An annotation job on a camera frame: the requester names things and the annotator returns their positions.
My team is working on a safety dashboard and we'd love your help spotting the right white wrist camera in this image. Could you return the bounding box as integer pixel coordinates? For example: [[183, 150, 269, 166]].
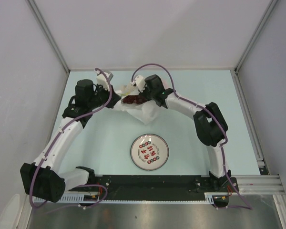
[[130, 75, 145, 93]]

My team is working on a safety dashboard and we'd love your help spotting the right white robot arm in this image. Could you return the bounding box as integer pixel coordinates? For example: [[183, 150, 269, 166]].
[[134, 74, 231, 191]]

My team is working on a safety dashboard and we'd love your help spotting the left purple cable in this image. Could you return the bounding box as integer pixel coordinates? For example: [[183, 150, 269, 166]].
[[30, 68, 114, 213]]

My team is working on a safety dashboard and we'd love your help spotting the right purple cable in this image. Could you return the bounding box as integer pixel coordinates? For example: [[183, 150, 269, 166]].
[[131, 63, 253, 210]]

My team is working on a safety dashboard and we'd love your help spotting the right aluminium frame post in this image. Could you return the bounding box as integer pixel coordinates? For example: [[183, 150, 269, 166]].
[[234, 0, 280, 74]]

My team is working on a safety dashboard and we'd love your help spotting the white slotted cable duct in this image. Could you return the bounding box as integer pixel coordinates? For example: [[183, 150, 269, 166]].
[[34, 192, 216, 205]]

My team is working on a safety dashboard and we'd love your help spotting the purple cable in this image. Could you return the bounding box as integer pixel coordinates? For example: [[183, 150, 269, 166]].
[[30, 68, 114, 213], [131, 63, 253, 210]]

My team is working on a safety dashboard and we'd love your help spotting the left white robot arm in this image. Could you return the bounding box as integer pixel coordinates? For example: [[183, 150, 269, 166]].
[[20, 75, 120, 202]]

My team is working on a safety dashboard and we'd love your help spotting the aluminium front rail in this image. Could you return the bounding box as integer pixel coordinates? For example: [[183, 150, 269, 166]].
[[25, 174, 284, 194]]

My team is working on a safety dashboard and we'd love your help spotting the round printed plate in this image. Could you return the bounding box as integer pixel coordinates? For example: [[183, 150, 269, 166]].
[[130, 134, 169, 171]]

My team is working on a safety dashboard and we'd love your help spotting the left aluminium frame post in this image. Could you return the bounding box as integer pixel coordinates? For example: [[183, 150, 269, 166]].
[[26, 0, 70, 75]]

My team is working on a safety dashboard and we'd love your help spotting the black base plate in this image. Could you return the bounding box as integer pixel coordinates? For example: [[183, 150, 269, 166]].
[[70, 175, 239, 203]]

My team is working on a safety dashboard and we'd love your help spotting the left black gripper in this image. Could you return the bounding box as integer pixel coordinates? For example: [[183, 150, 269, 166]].
[[88, 83, 121, 110]]

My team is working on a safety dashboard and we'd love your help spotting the white plastic bag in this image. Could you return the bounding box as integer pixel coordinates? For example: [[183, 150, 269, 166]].
[[113, 83, 162, 125]]

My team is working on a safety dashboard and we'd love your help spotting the aluminium frame post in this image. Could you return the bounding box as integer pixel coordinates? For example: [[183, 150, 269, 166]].
[[234, 0, 280, 74], [26, 0, 70, 75]]

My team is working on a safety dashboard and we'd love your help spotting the dark red fake fruit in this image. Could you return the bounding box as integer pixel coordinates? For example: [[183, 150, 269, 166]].
[[122, 95, 147, 105]]

